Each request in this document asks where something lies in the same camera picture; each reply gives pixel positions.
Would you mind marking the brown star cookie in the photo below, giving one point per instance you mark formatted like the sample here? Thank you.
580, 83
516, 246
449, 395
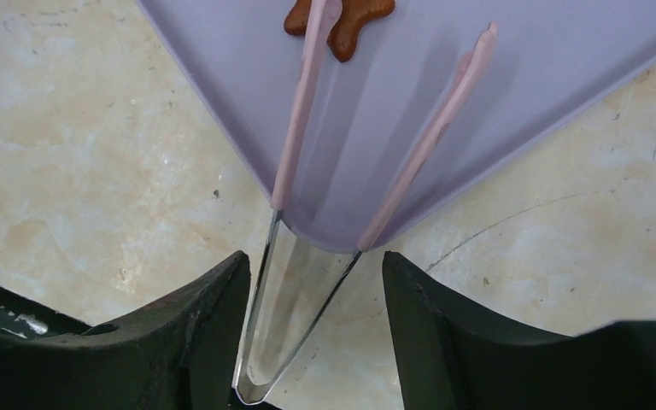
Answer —
344, 37

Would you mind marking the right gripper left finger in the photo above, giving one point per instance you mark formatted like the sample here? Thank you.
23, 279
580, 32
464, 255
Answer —
176, 352

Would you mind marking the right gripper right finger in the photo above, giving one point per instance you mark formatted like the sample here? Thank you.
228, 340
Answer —
454, 353

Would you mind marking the lavender serving tray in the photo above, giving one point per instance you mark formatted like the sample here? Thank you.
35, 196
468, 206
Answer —
552, 60

